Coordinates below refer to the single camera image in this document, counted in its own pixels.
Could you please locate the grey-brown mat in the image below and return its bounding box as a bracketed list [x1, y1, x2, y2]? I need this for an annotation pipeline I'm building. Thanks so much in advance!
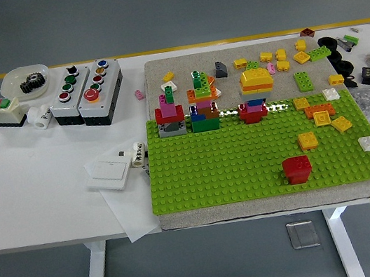
[132, 24, 370, 234]

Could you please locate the cream switch box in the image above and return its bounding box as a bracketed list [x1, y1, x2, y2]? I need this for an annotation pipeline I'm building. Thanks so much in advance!
[0, 92, 25, 130]

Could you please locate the grey metal bracket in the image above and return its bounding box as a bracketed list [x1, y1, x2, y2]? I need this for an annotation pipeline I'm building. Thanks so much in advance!
[336, 35, 355, 54]

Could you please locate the yellow-orange square brick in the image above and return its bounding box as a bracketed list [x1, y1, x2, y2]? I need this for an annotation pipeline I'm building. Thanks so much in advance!
[296, 130, 320, 153]

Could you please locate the grey three-button control box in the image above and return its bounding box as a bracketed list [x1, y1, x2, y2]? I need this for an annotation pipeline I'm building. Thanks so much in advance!
[43, 62, 100, 129]

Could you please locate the white paper sheet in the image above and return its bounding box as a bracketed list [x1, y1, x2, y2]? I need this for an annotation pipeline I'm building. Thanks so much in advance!
[81, 143, 164, 249]

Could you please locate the dark green long brick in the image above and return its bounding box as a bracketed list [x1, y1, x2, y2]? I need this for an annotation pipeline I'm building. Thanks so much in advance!
[191, 116, 221, 134]

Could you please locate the green narrow brick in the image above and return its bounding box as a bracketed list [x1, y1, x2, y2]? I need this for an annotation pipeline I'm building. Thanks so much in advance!
[163, 86, 176, 105]

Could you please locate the white printed pipe fitting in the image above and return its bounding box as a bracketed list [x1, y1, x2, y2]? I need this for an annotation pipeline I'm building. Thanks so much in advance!
[128, 140, 151, 169]

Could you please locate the lime small brick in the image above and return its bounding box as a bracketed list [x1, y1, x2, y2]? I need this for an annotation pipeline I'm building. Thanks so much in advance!
[246, 58, 263, 71]

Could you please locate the black metal gear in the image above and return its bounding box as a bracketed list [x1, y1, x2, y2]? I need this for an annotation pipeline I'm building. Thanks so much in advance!
[18, 70, 49, 95]

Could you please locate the red long brick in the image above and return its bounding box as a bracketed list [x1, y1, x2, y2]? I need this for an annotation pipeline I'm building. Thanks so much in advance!
[154, 104, 186, 126]

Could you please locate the yellow square brick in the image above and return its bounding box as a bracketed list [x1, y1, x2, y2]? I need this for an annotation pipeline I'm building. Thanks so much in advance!
[292, 95, 311, 112]
[329, 114, 354, 136]

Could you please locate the grey wide brick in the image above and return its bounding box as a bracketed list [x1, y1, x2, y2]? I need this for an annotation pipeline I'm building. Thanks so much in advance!
[157, 119, 188, 139]

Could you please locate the dark green tall brick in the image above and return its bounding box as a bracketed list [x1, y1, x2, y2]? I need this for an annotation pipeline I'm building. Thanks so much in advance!
[190, 69, 210, 90]

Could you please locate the grey long brick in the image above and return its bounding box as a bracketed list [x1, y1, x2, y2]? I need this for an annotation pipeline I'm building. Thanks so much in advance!
[239, 86, 273, 99]

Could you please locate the grey slope brick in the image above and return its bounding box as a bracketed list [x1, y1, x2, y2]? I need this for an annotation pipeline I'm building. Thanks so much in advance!
[213, 60, 231, 79]

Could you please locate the red wide base brick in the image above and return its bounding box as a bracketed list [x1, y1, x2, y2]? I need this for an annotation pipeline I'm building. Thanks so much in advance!
[237, 100, 270, 126]

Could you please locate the yellow domed brick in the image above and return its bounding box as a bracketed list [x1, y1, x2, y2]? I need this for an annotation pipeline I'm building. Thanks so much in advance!
[237, 65, 275, 89]

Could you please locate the green studded baseplate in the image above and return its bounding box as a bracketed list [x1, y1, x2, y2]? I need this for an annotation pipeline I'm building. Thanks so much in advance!
[137, 82, 370, 218]

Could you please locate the metal floor plate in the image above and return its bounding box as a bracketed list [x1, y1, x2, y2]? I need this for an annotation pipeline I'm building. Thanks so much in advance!
[285, 217, 322, 252]

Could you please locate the pink flat brick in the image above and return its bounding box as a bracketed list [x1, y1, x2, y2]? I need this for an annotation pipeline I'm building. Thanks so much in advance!
[196, 97, 214, 109]

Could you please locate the black rubber tyre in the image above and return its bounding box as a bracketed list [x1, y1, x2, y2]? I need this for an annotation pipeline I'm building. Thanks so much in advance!
[334, 59, 355, 77]
[316, 34, 340, 53]
[329, 47, 344, 65]

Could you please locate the white wall switch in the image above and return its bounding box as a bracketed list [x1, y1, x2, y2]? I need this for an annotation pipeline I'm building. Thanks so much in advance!
[83, 154, 136, 196]

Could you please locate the white pipe tee fitting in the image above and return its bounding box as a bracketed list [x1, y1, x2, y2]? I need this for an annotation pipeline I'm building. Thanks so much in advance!
[25, 103, 55, 132]

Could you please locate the orange long brick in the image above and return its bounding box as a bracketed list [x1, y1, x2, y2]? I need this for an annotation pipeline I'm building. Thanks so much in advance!
[240, 79, 274, 95]
[186, 84, 220, 104]

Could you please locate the lime square brick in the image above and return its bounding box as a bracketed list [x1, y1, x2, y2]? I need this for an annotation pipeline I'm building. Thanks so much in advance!
[193, 82, 214, 97]

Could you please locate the orange flat plate brick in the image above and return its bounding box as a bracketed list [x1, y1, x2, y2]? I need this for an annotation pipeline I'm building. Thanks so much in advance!
[303, 101, 337, 121]

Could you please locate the blue flat brick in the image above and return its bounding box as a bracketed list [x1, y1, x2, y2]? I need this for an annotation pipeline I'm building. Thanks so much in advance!
[245, 97, 267, 107]

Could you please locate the grey emergency stop box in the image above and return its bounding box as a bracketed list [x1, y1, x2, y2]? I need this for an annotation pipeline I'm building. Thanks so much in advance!
[70, 56, 131, 130]

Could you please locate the yellow flat tile brick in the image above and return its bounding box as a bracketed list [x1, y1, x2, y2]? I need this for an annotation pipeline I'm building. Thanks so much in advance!
[311, 109, 332, 128]
[292, 50, 312, 66]

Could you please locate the white plastic bowl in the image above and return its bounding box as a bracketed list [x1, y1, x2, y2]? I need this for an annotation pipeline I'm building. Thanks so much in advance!
[0, 62, 55, 105]

